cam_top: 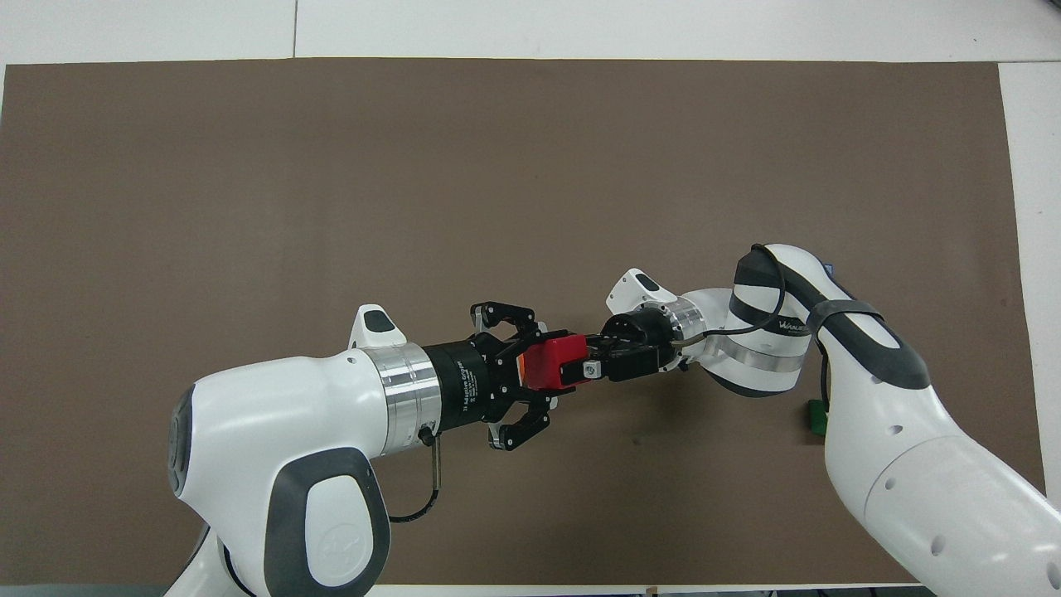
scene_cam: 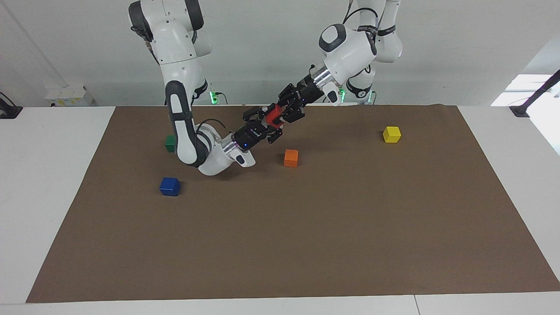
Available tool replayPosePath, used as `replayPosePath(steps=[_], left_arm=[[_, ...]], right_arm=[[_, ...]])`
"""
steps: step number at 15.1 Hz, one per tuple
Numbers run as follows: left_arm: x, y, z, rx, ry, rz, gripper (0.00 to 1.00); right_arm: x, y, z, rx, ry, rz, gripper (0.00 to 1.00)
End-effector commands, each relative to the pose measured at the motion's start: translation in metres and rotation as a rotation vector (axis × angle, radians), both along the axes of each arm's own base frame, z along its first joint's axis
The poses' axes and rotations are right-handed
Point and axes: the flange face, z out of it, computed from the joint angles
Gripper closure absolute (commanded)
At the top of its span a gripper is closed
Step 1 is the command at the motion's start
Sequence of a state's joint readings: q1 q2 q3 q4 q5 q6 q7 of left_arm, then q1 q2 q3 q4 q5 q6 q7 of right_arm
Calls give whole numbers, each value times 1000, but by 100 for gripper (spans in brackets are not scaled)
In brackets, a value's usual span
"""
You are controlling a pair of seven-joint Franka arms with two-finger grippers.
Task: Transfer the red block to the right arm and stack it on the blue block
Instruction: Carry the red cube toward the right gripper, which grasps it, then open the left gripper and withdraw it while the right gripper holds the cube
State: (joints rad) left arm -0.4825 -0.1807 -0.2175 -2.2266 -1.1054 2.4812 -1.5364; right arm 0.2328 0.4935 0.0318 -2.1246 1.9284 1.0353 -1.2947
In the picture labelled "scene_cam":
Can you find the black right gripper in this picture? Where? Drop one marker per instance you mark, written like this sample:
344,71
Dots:
249,136

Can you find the yellow cube block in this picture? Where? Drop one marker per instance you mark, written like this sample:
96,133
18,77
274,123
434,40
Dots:
392,134

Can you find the brown table mat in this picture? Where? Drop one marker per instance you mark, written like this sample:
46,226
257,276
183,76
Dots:
280,236

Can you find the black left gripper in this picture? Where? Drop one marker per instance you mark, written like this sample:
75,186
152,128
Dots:
310,89

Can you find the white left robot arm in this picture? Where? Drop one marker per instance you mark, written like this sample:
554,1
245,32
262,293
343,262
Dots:
345,48

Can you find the green cube block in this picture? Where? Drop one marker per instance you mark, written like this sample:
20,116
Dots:
169,143

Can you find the blue cube block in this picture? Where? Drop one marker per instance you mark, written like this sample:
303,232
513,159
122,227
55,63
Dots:
169,187

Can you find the red cube block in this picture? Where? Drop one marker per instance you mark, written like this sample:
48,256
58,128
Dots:
275,116

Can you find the black table clamp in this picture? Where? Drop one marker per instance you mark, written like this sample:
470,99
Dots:
8,111

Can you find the orange cube block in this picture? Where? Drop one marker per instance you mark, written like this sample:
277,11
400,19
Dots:
291,158

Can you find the white power strip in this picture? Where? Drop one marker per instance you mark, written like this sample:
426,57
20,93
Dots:
70,96

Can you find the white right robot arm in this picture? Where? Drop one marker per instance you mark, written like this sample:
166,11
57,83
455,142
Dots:
175,43

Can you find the black angled stand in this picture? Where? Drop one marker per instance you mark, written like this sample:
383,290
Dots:
531,97

